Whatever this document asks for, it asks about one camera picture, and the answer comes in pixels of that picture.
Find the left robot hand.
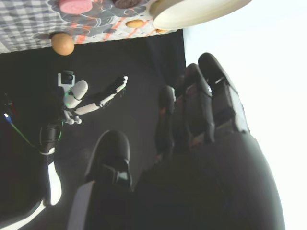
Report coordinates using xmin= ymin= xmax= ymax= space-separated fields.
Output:
xmin=67 ymin=52 xmax=286 ymax=230

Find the brown egg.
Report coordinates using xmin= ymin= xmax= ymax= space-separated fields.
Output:
xmin=51 ymin=32 xmax=75 ymax=56

